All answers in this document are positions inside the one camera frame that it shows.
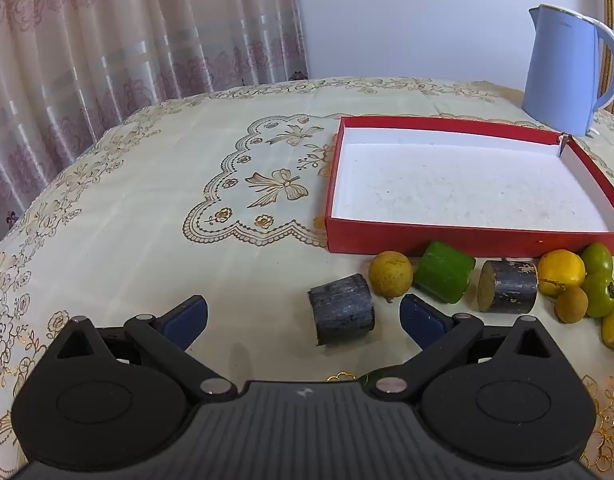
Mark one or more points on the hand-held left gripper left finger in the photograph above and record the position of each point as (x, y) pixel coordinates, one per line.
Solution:
(189, 317)

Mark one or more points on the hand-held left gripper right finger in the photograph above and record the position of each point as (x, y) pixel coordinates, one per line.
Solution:
(422, 317)

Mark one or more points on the speckled yellow round fruit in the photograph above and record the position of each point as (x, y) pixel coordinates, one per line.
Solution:
(391, 274)

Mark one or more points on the black sugarcane piece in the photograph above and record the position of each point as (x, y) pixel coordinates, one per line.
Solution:
(342, 315)
(509, 287)

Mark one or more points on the red shallow cardboard box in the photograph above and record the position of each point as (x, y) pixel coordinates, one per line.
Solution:
(462, 185)

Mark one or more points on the yellow lemon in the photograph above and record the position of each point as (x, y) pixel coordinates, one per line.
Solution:
(562, 270)

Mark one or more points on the brown longan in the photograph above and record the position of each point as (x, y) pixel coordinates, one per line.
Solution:
(571, 304)

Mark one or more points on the green tomato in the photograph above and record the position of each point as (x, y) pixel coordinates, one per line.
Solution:
(601, 294)
(598, 259)

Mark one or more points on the light blue electric kettle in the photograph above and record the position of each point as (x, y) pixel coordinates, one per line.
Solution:
(562, 70)

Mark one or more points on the pink floral curtain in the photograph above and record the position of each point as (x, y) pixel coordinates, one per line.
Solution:
(137, 35)

